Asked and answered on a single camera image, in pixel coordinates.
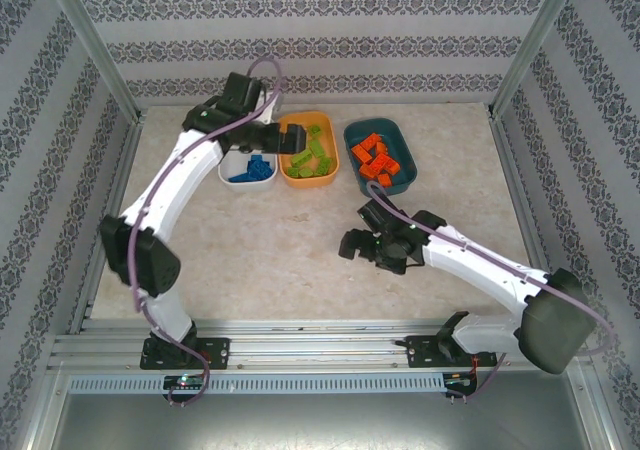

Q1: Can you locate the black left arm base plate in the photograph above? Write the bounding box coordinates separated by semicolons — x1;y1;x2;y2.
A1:
139;337;231;371

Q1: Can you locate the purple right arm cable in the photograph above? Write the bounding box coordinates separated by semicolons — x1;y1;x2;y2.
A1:
366;182;616;402

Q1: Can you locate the aluminium mounting rail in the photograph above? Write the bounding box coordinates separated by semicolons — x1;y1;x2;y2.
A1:
47;318;599;371

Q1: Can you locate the aluminium side rail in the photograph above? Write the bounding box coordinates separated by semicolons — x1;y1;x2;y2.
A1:
67;112;146;334

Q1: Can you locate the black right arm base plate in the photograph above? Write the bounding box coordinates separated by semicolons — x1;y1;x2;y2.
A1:
405;334;499;370

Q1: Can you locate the teal plastic container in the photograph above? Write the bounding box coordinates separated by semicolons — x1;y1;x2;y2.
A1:
342;118;418;196

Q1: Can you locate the aluminium frame post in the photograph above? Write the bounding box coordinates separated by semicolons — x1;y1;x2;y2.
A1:
488;0;585;119
39;0;147;124

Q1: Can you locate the grey metal base panel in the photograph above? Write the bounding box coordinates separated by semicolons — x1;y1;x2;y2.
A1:
49;392;609;450

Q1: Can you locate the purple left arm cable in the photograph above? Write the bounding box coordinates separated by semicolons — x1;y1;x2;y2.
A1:
127;55;285;407

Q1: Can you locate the small circuit board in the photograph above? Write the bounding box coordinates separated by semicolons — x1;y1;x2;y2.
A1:
444;371;479;390
163;373;207;392

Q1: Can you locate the grey slotted cable duct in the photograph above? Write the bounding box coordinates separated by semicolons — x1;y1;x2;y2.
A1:
67;373;446;396

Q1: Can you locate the white plastic container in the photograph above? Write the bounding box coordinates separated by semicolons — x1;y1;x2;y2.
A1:
217;139;279;193

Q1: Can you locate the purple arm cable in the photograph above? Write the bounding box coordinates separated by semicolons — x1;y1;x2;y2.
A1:
366;182;616;402
127;55;285;407

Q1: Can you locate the orange plastic container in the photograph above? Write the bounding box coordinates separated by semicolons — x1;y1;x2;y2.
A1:
276;111;342;190

